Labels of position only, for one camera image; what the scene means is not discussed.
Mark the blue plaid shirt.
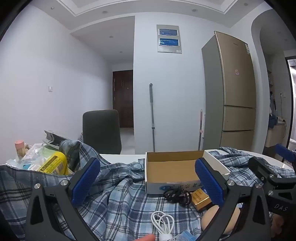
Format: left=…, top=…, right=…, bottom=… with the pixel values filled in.
left=0, top=139, right=296, bottom=241

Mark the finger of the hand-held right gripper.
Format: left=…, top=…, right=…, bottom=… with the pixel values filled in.
left=275, top=144, right=296, bottom=164
left=248, top=156, right=296, bottom=186

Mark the beige soft ball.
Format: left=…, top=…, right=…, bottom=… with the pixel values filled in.
left=201, top=205, right=242, bottom=234

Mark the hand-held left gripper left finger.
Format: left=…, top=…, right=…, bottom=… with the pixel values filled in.
left=24, top=157, right=102, bottom=241

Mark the salmon pink soft item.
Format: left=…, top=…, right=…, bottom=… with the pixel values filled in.
left=135, top=234, right=156, bottom=241

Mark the light blue packet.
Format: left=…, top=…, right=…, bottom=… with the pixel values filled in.
left=174, top=230, right=196, bottom=241

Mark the white cable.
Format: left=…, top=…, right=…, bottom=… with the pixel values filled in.
left=151, top=211, right=176, bottom=241

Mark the grey and white folded item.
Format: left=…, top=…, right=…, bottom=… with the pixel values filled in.
left=44, top=130, right=70, bottom=149

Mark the grey mop handle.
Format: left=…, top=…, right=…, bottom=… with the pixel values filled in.
left=149, top=83, right=156, bottom=153

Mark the wall electrical panel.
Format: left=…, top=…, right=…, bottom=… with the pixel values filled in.
left=157, top=24, right=182, bottom=54

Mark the clear plastic bag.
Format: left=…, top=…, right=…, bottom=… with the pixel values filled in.
left=6, top=143, right=58, bottom=172

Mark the cardboard box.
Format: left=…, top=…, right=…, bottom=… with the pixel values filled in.
left=145, top=149, right=232, bottom=194

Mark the pink broom handle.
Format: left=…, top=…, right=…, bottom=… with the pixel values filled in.
left=198, top=109, right=204, bottom=151

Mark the gold refrigerator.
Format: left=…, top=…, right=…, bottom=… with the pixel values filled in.
left=201, top=31, right=257, bottom=152

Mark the yellow packet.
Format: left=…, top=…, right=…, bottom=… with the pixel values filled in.
left=38, top=152, right=68, bottom=176

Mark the person's right hand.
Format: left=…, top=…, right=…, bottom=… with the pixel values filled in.
left=269, top=214, right=286, bottom=235

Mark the pink topped wooden cylinder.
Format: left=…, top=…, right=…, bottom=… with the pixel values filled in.
left=14, top=140, right=26, bottom=161

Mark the gold and blue cigarette pack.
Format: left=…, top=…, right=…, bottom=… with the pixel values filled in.
left=191, top=188, right=213, bottom=210

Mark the tan cardboard carton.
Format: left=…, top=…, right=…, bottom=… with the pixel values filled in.
left=265, top=123, right=286, bottom=148

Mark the black cable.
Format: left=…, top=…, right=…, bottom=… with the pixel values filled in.
left=163, top=188, right=193, bottom=206

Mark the dark brown door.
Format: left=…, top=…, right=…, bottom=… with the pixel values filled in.
left=112, top=70, right=134, bottom=128

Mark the dark grey chair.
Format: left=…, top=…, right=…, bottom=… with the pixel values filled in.
left=83, top=109, right=122, bottom=155

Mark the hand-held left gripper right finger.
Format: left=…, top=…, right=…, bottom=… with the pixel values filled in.
left=194, top=157, right=271, bottom=241

